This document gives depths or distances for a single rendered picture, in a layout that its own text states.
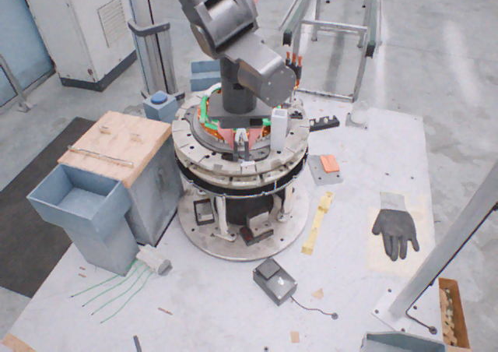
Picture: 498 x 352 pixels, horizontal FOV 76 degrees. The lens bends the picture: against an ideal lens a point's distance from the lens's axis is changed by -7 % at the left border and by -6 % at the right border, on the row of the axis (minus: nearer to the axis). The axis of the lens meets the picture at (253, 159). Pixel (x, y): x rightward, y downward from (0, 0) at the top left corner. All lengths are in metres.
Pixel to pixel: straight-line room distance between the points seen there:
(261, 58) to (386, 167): 0.84
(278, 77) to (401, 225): 0.69
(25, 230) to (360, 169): 1.85
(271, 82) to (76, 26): 2.57
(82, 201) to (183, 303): 0.34
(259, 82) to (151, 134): 0.45
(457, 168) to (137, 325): 2.21
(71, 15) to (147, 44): 1.83
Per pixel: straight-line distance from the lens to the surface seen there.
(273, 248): 0.91
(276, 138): 0.70
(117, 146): 0.84
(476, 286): 2.06
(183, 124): 0.80
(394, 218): 1.04
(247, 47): 0.47
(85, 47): 3.00
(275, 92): 0.45
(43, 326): 0.98
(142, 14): 1.10
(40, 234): 2.22
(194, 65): 1.12
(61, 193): 0.88
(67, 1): 2.88
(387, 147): 1.28
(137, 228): 0.91
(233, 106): 0.54
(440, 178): 2.45
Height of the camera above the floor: 1.59
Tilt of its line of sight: 45 degrees down
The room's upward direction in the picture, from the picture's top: straight up
